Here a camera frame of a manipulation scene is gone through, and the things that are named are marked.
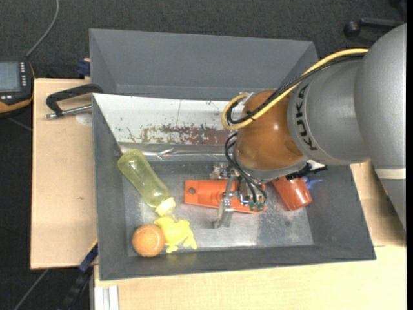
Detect grey metal bin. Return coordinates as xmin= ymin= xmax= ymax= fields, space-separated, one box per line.
xmin=88 ymin=28 xmax=377 ymax=281

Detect yellow toy animal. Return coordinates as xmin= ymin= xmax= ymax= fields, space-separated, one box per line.
xmin=154 ymin=216 xmax=198 ymax=254

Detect pale cardboard board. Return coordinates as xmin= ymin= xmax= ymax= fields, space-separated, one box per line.
xmin=30 ymin=77 xmax=99 ymax=270

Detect orange flat block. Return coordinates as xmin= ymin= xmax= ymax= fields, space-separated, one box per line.
xmin=183 ymin=179 xmax=267 ymax=214

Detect orange ball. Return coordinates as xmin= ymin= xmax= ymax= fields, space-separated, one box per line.
xmin=132 ymin=223 xmax=166 ymax=258

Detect orange plastic cup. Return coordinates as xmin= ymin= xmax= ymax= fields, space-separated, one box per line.
xmin=272 ymin=175 xmax=314 ymax=212

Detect yellow clear plastic bottle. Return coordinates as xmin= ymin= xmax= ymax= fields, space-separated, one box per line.
xmin=117 ymin=149 xmax=177 ymax=216

